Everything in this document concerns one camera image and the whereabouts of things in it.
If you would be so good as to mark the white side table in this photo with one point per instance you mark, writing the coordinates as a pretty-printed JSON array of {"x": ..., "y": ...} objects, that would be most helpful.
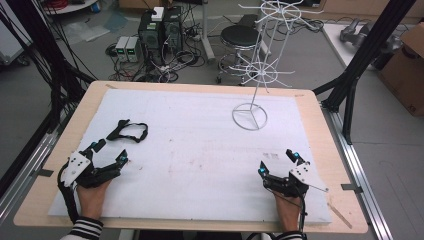
[{"x": 336, "y": 43}]

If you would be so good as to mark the white table leg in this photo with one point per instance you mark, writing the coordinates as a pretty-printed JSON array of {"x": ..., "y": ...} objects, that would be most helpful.
[{"x": 207, "y": 33}]

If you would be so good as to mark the black round stool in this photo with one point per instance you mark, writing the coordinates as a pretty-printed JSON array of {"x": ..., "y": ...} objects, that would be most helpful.
[{"x": 240, "y": 36}]

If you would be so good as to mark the black tape piece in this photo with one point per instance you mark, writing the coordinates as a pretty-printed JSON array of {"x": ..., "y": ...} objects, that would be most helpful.
[
  {"x": 350, "y": 187},
  {"x": 45, "y": 173}
]

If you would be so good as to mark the blue sheet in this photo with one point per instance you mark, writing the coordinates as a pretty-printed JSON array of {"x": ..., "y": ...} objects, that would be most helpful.
[{"x": 115, "y": 22}]

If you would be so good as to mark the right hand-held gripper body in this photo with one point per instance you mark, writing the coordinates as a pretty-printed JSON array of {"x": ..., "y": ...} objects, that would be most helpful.
[{"x": 300, "y": 178}]

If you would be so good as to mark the person's left striped sleeve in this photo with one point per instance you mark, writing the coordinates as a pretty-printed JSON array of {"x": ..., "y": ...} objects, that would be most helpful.
[{"x": 85, "y": 229}]

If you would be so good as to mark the cardboard box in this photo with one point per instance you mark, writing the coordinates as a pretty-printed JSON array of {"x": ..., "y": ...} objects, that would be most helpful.
[{"x": 405, "y": 73}]

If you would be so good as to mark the person's right hand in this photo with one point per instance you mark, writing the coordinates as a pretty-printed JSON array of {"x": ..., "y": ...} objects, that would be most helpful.
[{"x": 288, "y": 211}]

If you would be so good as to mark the person's left hand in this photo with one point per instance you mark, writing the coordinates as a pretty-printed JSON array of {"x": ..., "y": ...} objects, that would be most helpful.
[{"x": 91, "y": 200}]

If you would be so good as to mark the aluminium rail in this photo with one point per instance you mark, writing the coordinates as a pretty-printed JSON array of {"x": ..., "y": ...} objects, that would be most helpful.
[
  {"x": 358, "y": 173},
  {"x": 23, "y": 180}
]

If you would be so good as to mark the white foam mat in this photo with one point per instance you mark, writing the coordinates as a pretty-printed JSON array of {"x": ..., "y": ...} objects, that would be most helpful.
[{"x": 200, "y": 150}]

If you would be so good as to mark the person's right striped sleeve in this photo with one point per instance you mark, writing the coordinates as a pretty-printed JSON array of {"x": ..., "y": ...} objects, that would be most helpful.
[{"x": 291, "y": 236}]

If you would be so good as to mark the thin wooden stick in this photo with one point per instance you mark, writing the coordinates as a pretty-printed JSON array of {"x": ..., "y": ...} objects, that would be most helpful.
[{"x": 340, "y": 216}]

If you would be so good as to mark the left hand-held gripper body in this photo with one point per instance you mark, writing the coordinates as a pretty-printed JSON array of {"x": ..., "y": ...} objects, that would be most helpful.
[{"x": 78, "y": 166}]

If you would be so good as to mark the white box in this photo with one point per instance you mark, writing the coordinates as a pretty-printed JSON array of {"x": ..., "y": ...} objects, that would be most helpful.
[{"x": 157, "y": 14}]

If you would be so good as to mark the round white table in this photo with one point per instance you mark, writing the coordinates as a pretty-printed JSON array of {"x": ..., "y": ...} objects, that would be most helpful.
[{"x": 70, "y": 6}]

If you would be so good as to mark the person's striped sleeve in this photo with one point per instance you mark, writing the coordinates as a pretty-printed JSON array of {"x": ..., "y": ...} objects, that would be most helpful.
[
  {"x": 85, "y": 229},
  {"x": 291, "y": 236}
]

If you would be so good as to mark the grey power supply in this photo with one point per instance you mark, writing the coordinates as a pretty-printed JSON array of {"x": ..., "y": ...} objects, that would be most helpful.
[
  {"x": 134, "y": 49},
  {"x": 121, "y": 48}
]

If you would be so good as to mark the clear plastic sheet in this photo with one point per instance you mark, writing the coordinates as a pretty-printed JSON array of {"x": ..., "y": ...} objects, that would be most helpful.
[{"x": 85, "y": 32}]

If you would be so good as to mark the black computer tower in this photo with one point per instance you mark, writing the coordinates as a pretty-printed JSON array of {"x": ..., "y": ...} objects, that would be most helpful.
[
  {"x": 150, "y": 36},
  {"x": 173, "y": 30}
]

